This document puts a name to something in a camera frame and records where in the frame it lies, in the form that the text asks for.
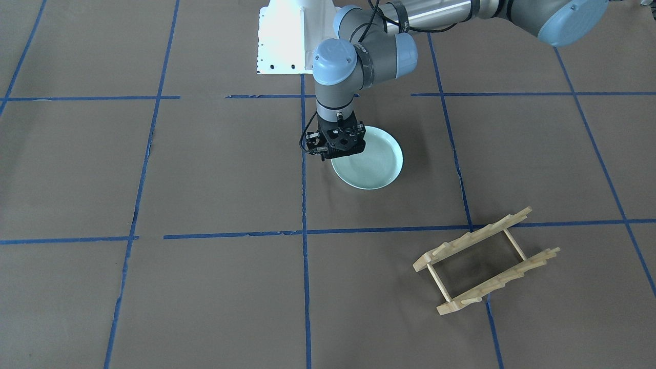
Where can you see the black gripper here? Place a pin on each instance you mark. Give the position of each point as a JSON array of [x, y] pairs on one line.
[[323, 126]]

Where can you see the wooden dish rack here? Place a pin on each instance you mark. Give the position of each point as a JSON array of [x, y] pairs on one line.
[[468, 268]]

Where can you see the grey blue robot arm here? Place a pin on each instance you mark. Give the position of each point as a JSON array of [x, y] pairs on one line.
[[376, 45]]

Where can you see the light green round plate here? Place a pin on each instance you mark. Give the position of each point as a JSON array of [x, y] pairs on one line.
[[377, 166]]

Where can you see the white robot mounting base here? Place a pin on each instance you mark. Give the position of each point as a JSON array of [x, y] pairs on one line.
[[288, 34]]

